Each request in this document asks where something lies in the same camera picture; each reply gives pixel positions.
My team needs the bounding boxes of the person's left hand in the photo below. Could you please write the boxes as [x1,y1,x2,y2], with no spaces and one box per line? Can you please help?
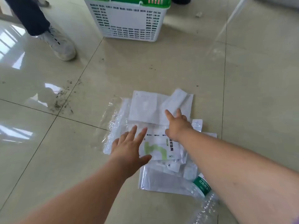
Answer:
[110,125,153,180]

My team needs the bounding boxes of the person's right hand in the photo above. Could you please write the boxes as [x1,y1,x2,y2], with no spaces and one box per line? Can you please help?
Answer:
[165,108,195,142]

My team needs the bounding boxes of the white frosted plastic packaging bag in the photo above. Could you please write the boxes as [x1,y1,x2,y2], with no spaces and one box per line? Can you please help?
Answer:
[128,88,194,126]

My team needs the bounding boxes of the pile of plastic packaging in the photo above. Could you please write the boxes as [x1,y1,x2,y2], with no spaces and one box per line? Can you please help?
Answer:
[98,88,218,198]

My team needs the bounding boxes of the green label plastic bottle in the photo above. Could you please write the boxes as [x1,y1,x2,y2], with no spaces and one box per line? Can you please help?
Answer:
[192,172,212,199]

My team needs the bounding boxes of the clear unlabelled plastic bottle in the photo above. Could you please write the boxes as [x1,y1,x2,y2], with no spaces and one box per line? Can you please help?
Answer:
[187,192,221,224]

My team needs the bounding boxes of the person's left forearm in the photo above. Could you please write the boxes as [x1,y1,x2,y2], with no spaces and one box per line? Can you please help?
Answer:
[14,158,131,224]

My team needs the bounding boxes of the person's right forearm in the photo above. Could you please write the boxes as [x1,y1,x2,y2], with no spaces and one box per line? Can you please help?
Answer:
[175,128,299,224]

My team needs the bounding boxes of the scattered dark dirt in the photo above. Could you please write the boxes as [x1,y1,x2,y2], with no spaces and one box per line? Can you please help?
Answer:
[50,78,83,114]

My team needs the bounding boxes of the white slotted plastic basket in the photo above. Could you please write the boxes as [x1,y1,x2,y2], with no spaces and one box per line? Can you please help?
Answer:
[82,0,171,43]

